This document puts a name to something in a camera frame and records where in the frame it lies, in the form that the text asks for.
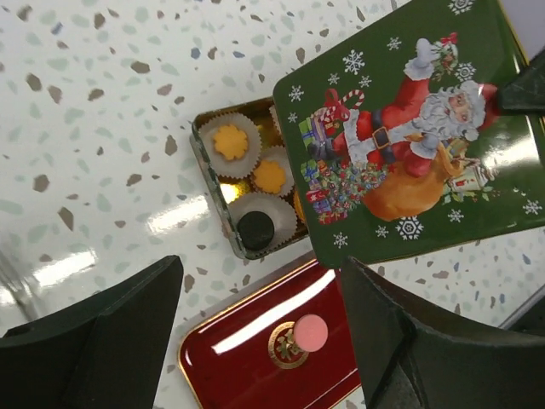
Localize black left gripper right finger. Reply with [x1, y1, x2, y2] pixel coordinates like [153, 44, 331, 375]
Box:
[339, 257, 544, 409]

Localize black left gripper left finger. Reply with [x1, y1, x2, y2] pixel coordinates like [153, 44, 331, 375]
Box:
[1, 255, 184, 409]

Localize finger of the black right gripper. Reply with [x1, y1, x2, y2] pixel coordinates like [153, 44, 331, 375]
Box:
[496, 50, 545, 115]

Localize green tin lid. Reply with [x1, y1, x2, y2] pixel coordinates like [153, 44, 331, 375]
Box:
[272, 1, 544, 268]

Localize black sandwich cookie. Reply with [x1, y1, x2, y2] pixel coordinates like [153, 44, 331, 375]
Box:
[237, 210, 275, 251]

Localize tan round biscuit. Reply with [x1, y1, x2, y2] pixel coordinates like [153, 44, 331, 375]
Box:
[293, 189, 307, 225]

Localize orange leaf cookie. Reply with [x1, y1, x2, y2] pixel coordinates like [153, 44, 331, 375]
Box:
[253, 160, 286, 194]

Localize orange wedge cookie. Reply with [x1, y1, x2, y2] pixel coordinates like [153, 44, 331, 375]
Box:
[212, 124, 249, 161]

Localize pink sandwich cookie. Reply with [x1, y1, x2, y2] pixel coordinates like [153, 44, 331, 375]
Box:
[293, 314, 329, 353]

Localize red lacquer tray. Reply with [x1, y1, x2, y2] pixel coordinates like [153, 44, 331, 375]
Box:
[177, 260, 360, 408]

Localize white paper cup bottom left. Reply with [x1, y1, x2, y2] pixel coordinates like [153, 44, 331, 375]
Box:
[228, 193, 297, 257]

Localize white paper cup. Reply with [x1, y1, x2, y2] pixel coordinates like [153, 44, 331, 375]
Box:
[228, 193, 297, 257]
[198, 112, 261, 179]
[250, 146, 295, 197]
[269, 105, 281, 135]

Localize white paper cup centre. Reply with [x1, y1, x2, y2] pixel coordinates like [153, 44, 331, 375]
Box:
[250, 146, 295, 197]

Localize green cookie tin box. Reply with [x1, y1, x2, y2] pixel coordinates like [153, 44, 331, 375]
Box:
[190, 97, 307, 260]

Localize white paper cup top left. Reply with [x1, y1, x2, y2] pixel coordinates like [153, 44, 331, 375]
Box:
[198, 112, 261, 179]

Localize white paper cup top right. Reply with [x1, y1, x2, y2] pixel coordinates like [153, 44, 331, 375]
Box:
[269, 105, 281, 135]

